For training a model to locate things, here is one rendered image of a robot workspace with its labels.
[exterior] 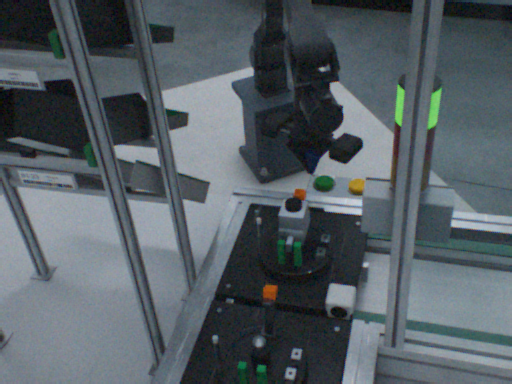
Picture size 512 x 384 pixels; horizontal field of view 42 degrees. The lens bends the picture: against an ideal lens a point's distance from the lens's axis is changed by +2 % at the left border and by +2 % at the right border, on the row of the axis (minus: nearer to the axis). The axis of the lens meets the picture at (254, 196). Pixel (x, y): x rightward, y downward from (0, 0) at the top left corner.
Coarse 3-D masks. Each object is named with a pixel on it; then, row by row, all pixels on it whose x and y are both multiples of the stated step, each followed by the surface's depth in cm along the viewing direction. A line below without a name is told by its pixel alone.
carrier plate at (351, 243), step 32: (256, 224) 128; (320, 224) 127; (352, 224) 126; (256, 256) 122; (352, 256) 120; (224, 288) 116; (256, 288) 116; (288, 288) 115; (320, 288) 115; (352, 320) 111
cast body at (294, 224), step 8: (288, 200) 114; (296, 200) 114; (288, 208) 113; (296, 208) 112; (304, 208) 113; (280, 216) 113; (288, 216) 112; (296, 216) 112; (304, 216) 113; (280, 224) 114; (288, 224) 113; (296, 224) 113; (304, 224) 114; (280, 232) 114; (288, 232) 114; (296, 232) 114; (304, 232) 114; (288, 240) 114; (296, 240) 115; (304, 240) 116; (288, 248) 113
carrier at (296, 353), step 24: (216, 312) 112; (240, 312) 112; (264, 312) 112; (288, 312) 111; (216, 336) 95; (240, 336) 106; (264, 336) 105; (288, 336) 105; (312, 336) 107; (336, 336) 107; (192, 360) 105; (216, 360) 103; (240, 360) 102; (264, 360) 99; (288, 360) 102; (312, 360) 104; (336, 360) 103
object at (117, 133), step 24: (24, 96) 95; (48, 96) 93; (72, 96) 91; (120, 96) 97; (24, 120) 96; (48, 120) 94; (72, 120) 92; (120, 120) 98; (144, 120) 104; (168, 120) 111; (72, 144) 93; (120, 144) 99
